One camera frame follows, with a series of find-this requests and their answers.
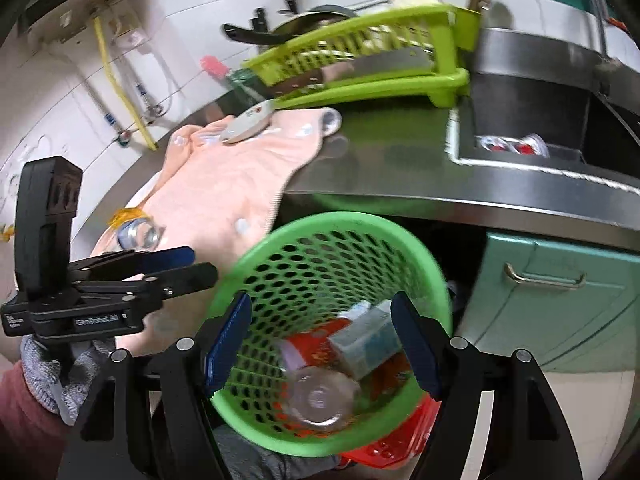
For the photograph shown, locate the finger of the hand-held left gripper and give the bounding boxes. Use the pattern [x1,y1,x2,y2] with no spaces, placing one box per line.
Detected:
[70,246,196,281]
[75,262,218,316]

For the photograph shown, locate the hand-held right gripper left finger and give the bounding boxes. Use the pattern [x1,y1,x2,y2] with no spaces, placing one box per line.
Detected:
[60,291,253,480]

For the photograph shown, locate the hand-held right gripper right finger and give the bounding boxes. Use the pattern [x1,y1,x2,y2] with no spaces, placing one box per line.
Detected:
[390,291,583,480]

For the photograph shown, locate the blue and silver drink can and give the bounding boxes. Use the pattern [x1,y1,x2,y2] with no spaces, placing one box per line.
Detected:
[116,217,165,252]

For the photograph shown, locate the white milk carton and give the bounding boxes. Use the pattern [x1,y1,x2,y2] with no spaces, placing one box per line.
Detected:
[327,305,403,380]

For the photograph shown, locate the yellow plastic wrapper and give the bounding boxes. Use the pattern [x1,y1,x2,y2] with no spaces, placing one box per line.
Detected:
[106,209,151,228]

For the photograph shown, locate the clear pink plastic cup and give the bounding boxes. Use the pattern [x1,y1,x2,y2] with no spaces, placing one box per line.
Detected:
[277,330,362,431]

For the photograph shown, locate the green perforated plastic basket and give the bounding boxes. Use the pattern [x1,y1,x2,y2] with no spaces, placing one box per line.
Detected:
[202,211,455,458]

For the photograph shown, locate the person's left forearm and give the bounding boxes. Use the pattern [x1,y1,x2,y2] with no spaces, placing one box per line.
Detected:
[0,360,68,480]

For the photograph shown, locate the person's left hand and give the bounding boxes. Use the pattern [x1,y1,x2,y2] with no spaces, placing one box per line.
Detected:
[20,335,118,426]

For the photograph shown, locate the peach flower-print towel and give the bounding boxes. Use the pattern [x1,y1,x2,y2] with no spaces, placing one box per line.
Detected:
[90,107,343,356]

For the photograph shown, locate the red plastic stool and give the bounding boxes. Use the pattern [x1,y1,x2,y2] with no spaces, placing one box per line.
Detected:
[340,392,443,471]

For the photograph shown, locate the person's grey trouser leg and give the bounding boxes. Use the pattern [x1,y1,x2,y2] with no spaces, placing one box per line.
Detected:
[212,427,346,480]

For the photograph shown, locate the green cabinet drawer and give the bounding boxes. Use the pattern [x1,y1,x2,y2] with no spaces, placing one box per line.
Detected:
[452,230,640,376]

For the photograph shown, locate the white water heater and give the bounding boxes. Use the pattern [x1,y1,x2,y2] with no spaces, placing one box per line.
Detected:
[17,0,151,51]

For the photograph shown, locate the red and white packet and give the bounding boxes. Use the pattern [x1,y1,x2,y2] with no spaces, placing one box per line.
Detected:
[475,132,548,158]

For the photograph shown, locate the black frying pan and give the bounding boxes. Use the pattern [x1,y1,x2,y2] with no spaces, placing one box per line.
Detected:
[222,4,358,46]

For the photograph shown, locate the stainless steel sink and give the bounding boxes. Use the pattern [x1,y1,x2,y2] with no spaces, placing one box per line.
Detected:
[452,30,640,181]

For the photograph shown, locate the lime green dish rack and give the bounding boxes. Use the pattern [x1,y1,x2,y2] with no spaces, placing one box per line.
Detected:
[241,4,483,111]

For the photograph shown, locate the white bowl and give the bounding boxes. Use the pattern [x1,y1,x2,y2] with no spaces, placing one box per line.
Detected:
[385,0,447,13]

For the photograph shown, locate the metal faucet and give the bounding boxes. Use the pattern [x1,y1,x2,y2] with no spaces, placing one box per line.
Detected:
[582,0,622,97]

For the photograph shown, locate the braided metal hose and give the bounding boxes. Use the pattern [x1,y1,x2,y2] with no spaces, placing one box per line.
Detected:
[122,55,168,121]
[80,80,128,143]

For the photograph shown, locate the metal cabinet handle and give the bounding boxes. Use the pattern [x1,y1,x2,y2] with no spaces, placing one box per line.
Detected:
[504,262,587,291]

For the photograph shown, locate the yellow gas hose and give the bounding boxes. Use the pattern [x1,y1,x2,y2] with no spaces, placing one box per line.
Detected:
[92,15,158,151]

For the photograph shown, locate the cleaver with wooden handle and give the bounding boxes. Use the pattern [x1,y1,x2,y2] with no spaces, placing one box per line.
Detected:
[265,45,436,98]

